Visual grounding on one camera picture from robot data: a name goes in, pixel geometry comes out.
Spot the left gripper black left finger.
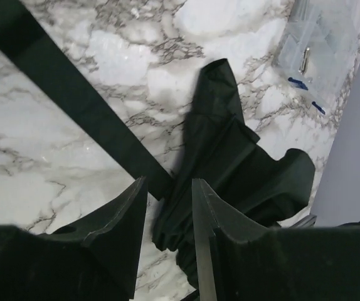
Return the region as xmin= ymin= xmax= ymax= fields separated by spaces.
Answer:
xmin=0 ymin=177 xmax=148 ymax=300

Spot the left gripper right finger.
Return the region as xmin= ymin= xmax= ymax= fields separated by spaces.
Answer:
xmin=192 ymin=179 xmax=360 ymax=300

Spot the black folding umbrella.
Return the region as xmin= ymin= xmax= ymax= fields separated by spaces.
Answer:
xmin=0 ymin=1 xmax=315 ymax=287

